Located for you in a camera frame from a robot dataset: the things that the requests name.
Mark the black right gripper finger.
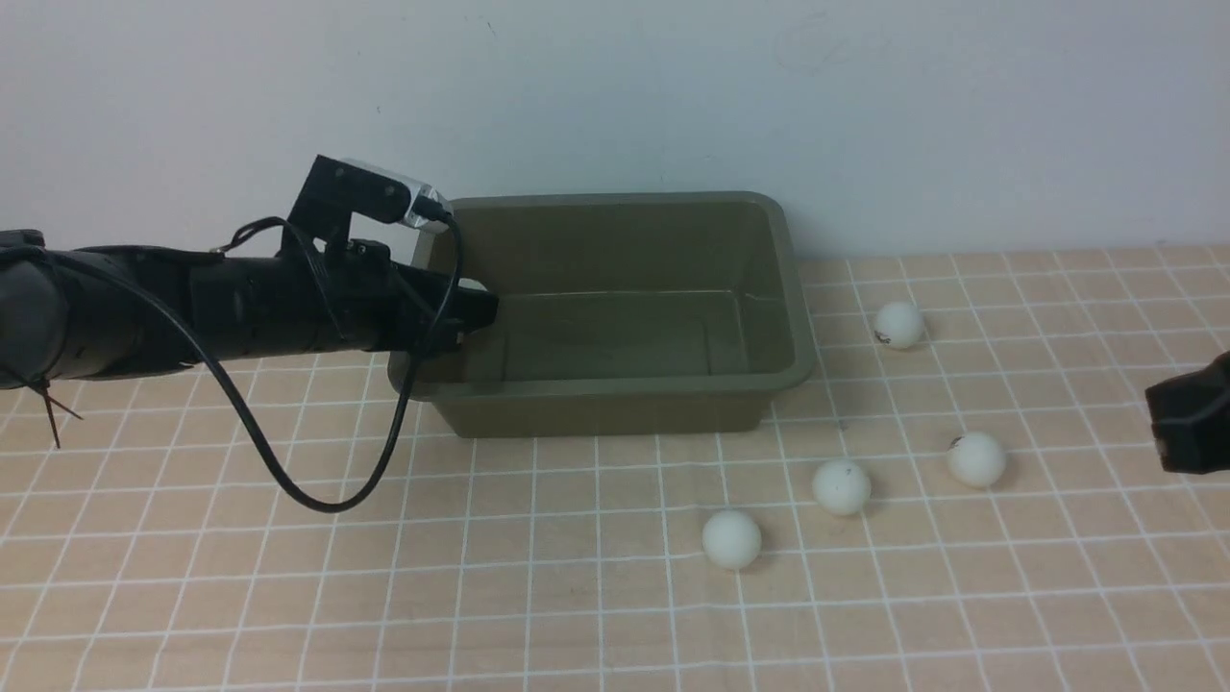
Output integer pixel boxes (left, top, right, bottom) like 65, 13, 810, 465
1146, 352, 1229, 430
1156, 406, 1229, 476

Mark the white ping-pong ball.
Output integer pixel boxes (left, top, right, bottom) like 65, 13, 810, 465
701, 509, 763, 572
873, 301, 926, 350
811, 458, 873, 517
947, 431, 1009, 489

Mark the checkered peach tablecloth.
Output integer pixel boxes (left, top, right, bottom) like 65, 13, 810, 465
1, 246, 1229, 691

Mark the olive green plastic bin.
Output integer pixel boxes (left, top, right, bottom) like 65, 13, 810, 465
411, 191, 817, 438

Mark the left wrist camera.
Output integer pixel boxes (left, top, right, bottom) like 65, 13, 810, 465
287, 155, 454, 253

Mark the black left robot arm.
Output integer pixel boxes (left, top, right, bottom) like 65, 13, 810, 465
2, 231, 498, 388

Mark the black left camera cable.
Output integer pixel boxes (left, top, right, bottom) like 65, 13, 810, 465
0, 197, 464, 513

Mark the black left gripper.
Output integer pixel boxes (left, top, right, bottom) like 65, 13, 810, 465
188, 240, 501, 359

